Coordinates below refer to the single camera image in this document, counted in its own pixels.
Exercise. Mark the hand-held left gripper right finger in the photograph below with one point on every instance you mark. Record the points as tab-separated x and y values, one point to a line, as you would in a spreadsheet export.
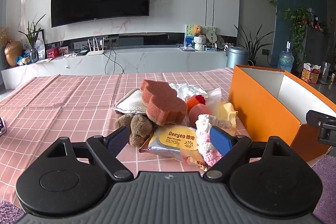
220	140

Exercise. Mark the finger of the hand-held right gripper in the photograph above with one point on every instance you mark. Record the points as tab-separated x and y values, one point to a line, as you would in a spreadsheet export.
324	117

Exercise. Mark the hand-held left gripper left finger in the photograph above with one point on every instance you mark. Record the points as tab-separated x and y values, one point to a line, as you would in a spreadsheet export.
118	138

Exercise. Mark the pink white knitted piece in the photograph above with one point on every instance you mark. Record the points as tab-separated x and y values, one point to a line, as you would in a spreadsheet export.
203	140

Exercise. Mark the brown plush toy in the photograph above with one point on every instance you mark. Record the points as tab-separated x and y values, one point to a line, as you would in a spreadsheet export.
139	125

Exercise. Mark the white towel cloth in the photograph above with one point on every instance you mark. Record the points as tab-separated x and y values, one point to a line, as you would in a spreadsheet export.
128	104

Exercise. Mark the orange cardboard box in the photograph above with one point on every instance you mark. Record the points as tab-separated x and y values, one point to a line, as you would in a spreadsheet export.
257	114

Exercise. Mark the yellow silver wipes packet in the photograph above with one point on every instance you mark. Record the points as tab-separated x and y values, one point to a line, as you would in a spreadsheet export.
170	142

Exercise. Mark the pink flower-shaped sponge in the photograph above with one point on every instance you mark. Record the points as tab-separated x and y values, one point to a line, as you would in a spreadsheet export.
162	103

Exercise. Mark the clear plastic bag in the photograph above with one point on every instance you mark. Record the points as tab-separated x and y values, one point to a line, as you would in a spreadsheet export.
187	90
214	100

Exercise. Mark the yellow cleaning cloth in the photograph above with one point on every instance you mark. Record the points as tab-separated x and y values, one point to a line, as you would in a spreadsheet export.
225	111

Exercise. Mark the pink ball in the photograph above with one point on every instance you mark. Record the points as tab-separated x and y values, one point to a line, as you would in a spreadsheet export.
198	114

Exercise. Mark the tissue box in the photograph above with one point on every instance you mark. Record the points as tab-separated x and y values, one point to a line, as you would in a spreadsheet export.
309	74

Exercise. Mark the orange crochet fruit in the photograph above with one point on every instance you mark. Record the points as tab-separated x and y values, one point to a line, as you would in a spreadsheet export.
191	104

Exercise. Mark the pink checkered tablecloth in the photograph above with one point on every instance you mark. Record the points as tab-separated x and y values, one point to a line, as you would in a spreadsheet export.
65	98

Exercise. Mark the blue water bottle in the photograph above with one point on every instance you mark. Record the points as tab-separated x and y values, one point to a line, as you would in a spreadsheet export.
285	60

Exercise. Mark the grey lidded bin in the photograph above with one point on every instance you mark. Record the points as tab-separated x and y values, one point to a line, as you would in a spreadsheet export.
237	57

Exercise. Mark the white marble tv cabinet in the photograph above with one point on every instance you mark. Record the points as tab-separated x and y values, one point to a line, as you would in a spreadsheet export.
157	61

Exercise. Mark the white router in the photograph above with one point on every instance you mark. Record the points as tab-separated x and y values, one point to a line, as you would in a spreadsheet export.
95	52

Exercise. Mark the grey laptop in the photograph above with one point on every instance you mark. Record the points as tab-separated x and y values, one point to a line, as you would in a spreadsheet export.
186	48

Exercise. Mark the long-leaved potted plant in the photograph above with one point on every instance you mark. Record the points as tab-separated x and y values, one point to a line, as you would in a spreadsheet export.
253	48

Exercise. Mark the decorative plate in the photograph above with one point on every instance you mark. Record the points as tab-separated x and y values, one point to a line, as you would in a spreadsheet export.
220	42

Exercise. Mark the leafy pothos plant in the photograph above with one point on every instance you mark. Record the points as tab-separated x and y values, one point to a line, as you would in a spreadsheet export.
299	22

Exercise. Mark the pink box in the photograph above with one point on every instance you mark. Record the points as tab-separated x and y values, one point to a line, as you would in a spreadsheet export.
63	50

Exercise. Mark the white green card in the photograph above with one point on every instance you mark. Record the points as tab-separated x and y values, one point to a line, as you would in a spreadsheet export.
210	35

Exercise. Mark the green blue painted card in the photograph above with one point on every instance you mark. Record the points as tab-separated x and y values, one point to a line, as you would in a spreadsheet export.
188	37

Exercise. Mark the papers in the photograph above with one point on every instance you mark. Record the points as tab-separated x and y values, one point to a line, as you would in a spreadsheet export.
44	60

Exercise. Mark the red box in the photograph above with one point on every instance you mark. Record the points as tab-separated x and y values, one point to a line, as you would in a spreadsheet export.
52	52

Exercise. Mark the small teddy bear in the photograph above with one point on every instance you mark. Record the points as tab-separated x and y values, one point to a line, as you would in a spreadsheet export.
197	30

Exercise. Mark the blue snack bag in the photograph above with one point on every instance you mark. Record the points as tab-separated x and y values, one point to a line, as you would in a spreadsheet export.
23	60

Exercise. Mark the green plant in glass vase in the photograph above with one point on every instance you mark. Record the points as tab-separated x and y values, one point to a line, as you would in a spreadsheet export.
32	37

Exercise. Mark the golden vase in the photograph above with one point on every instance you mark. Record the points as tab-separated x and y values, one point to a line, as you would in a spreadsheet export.
13	53

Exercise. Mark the dried flowers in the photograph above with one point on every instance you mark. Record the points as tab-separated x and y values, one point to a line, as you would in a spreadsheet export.
4	36

